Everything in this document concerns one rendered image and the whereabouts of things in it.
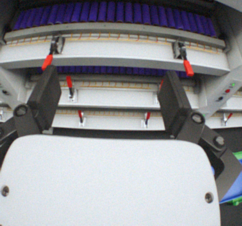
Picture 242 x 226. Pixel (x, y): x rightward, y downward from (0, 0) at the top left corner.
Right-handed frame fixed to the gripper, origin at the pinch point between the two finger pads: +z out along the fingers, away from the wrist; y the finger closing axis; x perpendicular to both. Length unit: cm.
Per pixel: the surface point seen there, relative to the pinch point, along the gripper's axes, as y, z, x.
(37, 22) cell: -18.7, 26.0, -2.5
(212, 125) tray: 51, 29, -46
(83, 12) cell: -7.1, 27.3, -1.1
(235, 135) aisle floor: 80, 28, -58
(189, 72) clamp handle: 14.3, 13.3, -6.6
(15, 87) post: -29.8, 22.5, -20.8
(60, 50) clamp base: -11.0, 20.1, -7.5
